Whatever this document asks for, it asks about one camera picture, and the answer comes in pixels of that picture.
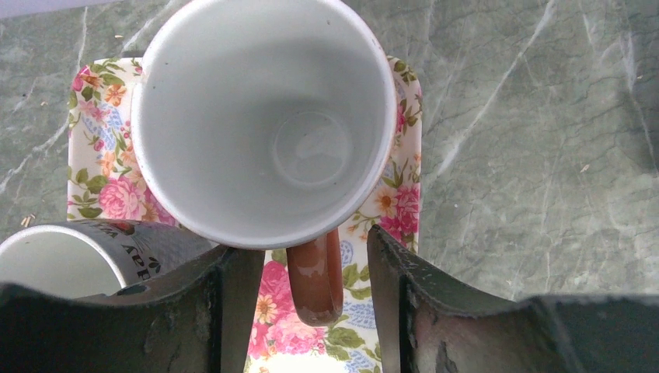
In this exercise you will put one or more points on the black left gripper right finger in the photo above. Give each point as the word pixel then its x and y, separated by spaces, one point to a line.
pixel 428 321

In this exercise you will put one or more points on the orange floral mug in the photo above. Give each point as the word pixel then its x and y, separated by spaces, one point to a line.
pixel 266 125

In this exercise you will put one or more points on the floral serving tray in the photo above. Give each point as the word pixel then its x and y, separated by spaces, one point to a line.
pixel 104 181

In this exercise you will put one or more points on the small light blue mug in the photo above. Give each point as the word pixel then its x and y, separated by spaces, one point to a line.
pixel 76 259

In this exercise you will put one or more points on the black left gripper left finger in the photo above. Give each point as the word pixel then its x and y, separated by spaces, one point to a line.
pixel 196 318

